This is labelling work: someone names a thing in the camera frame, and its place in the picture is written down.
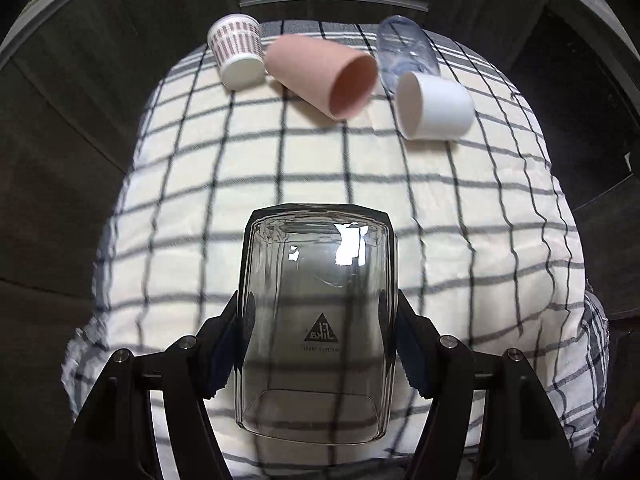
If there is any clear glass cup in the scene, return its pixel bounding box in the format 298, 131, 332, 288
234, 204, 398, 445

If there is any white plastic cup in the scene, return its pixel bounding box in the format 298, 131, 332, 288
395, 72, 475, 141

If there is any pink plastic cup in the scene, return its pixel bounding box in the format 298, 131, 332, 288
265, 34, 378, 122

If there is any clear plastic cup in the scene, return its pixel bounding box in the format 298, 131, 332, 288
376, 15, 440, 96

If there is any patterned paper cup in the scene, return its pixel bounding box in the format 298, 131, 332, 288
207, 13, 265, 91

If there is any white black checkered cloth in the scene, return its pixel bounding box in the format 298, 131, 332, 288
62, 21, 608, 479

